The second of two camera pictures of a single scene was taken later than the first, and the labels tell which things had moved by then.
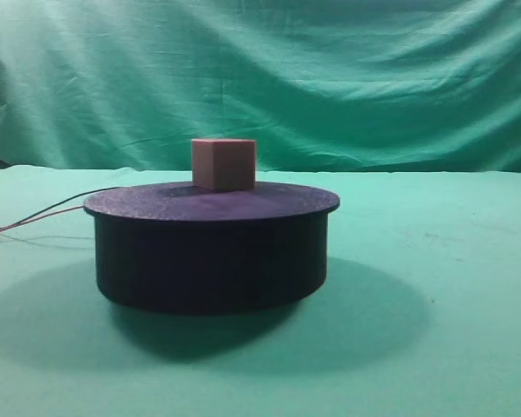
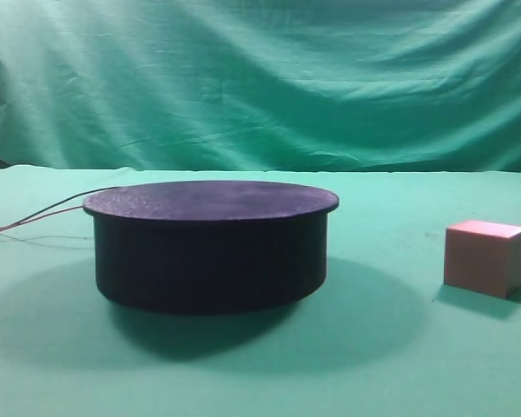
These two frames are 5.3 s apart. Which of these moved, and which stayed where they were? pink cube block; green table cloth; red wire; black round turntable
Moved: pink cube block
Stayed: black round turntable; green table cloth; red wire
